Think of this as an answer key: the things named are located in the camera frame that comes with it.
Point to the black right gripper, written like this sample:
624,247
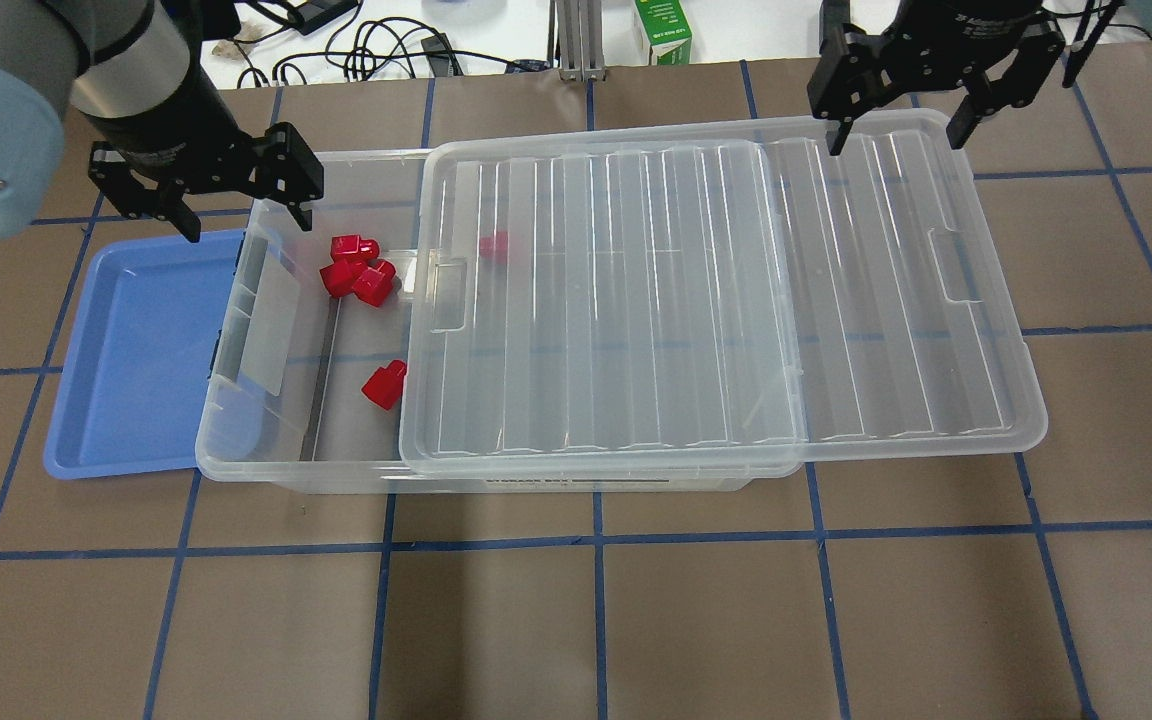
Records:
976,27

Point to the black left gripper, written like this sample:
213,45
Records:
171,128

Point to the clear plastic box lid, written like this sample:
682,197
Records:
907,340

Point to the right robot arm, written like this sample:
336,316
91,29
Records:
1092,22

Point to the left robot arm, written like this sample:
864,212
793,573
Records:
133,70

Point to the clear plastic storage box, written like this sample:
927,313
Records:
336,400

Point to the blue plastic tray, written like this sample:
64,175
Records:
134,381

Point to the black power adapter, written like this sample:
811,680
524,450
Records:
309,17

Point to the green white carton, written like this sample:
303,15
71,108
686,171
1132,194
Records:
663,33

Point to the aluminium frame post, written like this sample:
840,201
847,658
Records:
576,48

